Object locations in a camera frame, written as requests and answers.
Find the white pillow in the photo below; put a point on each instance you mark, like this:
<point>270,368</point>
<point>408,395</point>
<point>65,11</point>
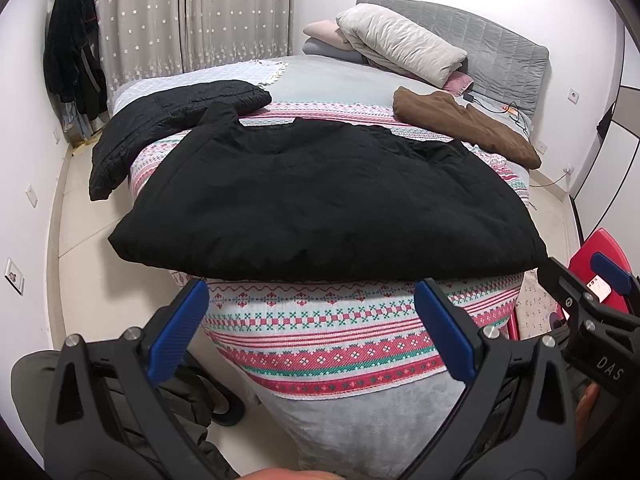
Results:
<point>400,42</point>

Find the black power adapter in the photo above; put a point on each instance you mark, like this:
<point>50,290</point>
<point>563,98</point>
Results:
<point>470,96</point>

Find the white wall socket with plug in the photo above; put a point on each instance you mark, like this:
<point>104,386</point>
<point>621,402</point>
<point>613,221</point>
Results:
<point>568,169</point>

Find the person's left hand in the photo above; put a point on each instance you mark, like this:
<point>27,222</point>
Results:
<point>290,475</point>

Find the light blue hanging cloth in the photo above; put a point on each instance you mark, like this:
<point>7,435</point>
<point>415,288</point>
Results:
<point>77,120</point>

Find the grey star-patterned curtain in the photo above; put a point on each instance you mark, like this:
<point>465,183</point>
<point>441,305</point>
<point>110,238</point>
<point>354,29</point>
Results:
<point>240,10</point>
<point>140,20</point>

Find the brown garment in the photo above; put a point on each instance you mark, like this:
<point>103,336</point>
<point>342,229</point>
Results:
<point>450,115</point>

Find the bed with grey sheet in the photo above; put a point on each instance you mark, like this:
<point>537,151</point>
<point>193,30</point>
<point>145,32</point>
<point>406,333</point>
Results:
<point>340,80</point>

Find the grey pillow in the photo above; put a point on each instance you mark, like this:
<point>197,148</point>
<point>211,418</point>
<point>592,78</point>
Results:
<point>325,49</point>

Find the light pink pillow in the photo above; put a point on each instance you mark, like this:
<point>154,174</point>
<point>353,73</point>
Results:
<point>322,32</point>

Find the red green patterned blanket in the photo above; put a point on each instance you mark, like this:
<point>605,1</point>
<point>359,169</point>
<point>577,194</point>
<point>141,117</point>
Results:
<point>325,340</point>

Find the white floral cloth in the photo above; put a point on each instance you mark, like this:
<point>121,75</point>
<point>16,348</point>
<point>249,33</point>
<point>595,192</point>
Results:
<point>532,305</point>

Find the pink quilted pouch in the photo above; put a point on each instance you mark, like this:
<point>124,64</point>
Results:
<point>459,82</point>

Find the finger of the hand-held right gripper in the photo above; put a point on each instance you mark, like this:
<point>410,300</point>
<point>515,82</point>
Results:
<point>565,285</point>
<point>612,272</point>

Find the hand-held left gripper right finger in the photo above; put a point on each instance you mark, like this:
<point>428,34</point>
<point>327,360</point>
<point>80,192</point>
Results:
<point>445,332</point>

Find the black long coat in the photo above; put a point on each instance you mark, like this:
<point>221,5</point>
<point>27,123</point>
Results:
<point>325,200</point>

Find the white wardrobe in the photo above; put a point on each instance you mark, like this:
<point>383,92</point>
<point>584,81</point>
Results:
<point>617,160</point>

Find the person's right hand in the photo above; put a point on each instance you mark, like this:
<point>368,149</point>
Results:
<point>587,407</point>

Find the small dark hanging cloth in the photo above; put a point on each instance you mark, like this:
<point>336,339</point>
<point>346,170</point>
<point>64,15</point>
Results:
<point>605,122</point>

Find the black quilted jacket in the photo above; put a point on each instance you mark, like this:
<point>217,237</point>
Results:
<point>165,115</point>

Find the red plastic chair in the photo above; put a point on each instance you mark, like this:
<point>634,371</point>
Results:
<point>582,255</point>

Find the olive green trousers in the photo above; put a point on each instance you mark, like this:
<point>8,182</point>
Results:
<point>30,390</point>

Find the dark hanging clothes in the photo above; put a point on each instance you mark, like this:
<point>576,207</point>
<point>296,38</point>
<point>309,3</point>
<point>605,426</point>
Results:
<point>72,50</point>

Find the grey padded headboard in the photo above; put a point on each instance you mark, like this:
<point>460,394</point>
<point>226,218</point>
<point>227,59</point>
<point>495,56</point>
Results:
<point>500,45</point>

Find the white round-face wall socket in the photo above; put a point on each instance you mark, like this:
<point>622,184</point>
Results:
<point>572,95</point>

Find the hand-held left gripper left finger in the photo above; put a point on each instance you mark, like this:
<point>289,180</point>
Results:
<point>175,332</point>

